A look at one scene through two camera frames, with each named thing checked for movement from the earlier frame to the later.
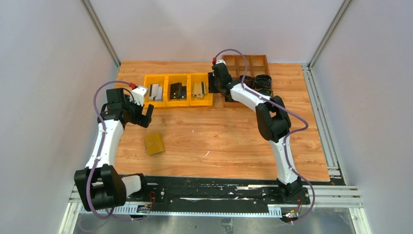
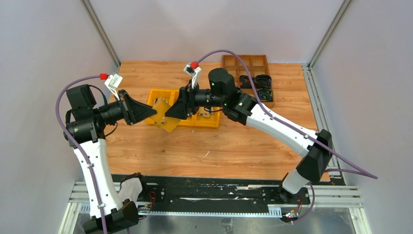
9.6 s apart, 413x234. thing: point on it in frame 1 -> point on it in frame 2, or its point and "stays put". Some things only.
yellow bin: [156, 94] -> [169, 95]
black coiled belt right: [263, 81] stays put
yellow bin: [172, 78] -> [190, 121]
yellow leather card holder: [154, 144] -> [160, 120]
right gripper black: [214, 83] -> [186, 101]
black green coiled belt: [266, 91] stays put
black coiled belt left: [248, 80] stays put
